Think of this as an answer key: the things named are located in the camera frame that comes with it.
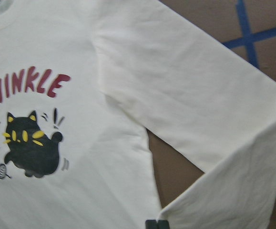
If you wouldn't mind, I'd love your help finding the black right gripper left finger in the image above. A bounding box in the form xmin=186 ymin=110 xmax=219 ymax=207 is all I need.
xmin=145 ymin=219 xmax=157 ymax=229

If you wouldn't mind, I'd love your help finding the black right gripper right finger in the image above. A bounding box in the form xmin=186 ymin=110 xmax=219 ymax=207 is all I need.
xmin=157 ymin=220 xmax=170 ymax=229

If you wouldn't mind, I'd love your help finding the cream cat print t-shirt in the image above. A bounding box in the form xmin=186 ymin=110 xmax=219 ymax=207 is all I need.
xmin=0 ymin=0 xmax=276 ymax=229

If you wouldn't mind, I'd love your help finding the blue tape line crosswise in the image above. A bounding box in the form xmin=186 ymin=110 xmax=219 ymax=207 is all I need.
xmin=222 ymin=27 xmax=276 ymax=49

